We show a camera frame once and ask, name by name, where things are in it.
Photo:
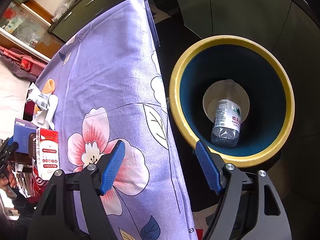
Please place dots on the red white carton box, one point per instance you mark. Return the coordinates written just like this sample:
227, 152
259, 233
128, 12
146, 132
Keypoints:
47, 152

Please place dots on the blue product box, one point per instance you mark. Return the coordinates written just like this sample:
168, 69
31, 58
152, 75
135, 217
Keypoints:
24, 132

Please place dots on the orange foam fruit net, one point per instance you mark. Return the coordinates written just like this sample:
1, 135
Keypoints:
49, 87

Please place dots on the purple floral tablecloth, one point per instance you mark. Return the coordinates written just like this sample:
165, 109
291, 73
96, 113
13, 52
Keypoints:
109, 86

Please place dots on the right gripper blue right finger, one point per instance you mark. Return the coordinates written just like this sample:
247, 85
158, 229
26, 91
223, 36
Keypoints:
212, 166

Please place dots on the clear plastic water bottle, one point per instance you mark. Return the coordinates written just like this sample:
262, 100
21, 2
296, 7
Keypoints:
226, 130

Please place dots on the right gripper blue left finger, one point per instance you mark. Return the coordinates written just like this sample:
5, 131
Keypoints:
108, 166

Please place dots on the white wrapper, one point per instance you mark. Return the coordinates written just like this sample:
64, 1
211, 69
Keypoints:
47, 104

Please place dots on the yellow rimmed blue trash bin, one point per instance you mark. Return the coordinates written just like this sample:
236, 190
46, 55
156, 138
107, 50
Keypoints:
266, 94

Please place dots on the green kitchen cabinets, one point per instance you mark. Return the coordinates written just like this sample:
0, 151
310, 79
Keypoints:
80, 13

